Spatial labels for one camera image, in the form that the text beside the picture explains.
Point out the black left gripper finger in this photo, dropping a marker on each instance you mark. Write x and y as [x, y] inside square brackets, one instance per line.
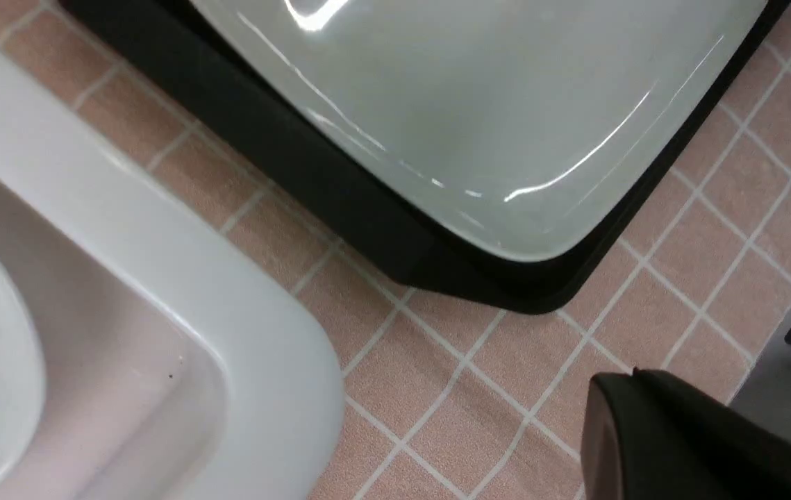
[651, 435]

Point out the white square plate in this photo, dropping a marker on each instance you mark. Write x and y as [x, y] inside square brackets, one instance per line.
[516, 125]

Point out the pink checkered tablecloth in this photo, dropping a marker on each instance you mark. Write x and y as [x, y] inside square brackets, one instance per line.
[447, 399]

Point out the large white plastic tub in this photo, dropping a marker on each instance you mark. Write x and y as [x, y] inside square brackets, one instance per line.
[176, 368]

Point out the black plastic serving tray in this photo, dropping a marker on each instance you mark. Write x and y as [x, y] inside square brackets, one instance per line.
[174, 46]

